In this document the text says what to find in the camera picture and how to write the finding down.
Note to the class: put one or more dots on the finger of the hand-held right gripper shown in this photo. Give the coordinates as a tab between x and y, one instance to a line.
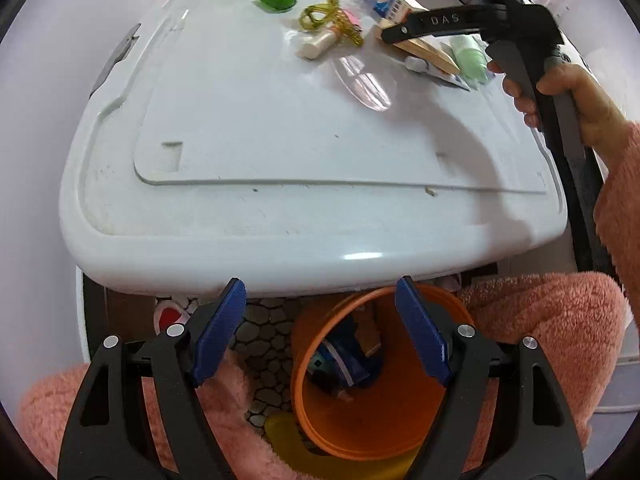
440	22

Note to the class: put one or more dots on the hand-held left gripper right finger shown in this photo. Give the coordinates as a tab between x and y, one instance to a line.
422	335

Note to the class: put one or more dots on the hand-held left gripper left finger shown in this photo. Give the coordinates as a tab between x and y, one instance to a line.
220	335

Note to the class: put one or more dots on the orange cardboard box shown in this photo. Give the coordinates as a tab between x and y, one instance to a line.
425	52

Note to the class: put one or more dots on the blue white container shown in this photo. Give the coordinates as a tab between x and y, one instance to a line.
347	362

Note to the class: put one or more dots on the orange plastic bucket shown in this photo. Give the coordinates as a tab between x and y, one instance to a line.
360	425

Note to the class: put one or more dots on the person's right hand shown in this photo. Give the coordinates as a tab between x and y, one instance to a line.
590	105

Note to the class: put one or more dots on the stone pattern floor mat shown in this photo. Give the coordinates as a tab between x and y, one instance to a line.
265	330

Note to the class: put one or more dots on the small pale green bottle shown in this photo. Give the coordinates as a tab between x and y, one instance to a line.
470	60

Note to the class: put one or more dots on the white tube with blue label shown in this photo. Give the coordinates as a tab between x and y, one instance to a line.
430	71

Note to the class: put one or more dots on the white red slipper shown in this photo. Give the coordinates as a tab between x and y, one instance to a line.
170	315

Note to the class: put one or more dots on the yellow plastic item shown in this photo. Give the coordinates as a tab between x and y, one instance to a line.
285	435

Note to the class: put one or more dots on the yellow hair claw clip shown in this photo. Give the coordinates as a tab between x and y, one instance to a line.
320	12

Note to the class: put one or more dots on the person's left leg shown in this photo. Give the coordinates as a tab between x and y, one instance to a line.
150	435

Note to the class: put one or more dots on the person's leg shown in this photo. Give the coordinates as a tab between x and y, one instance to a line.
550	310
150	435

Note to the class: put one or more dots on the cream lip balm stick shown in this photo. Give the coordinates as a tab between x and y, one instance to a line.
315	45

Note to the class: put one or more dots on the person's right leg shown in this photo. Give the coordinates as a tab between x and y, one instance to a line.
550	310

